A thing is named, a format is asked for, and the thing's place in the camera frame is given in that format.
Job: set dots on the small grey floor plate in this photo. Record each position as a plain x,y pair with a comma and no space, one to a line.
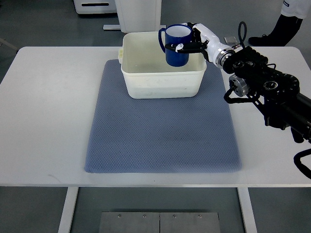
230,40

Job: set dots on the white pedestal column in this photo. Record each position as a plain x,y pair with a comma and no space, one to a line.
137,16

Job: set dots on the grey bar at left edge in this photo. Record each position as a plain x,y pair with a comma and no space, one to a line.
4,42

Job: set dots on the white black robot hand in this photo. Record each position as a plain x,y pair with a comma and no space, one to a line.
206,42

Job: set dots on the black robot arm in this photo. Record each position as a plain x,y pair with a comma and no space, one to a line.
274,93

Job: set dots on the white plastic box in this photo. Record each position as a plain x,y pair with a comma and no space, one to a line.
147,74

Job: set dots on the right white table leg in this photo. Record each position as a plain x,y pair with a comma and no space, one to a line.
247,211

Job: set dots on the left white table leg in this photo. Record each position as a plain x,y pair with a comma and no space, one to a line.
68,210

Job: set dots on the blue enamel mug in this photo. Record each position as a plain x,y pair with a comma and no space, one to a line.
172,40

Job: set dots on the blue textured mat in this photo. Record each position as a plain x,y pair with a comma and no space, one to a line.
184,135

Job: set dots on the white cabinet with slot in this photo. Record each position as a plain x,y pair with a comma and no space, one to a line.
95,6

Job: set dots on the person in dark trousers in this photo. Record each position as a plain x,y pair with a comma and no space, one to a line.
288,24

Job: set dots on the white table leg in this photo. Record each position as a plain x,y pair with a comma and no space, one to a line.
247,211
68,210

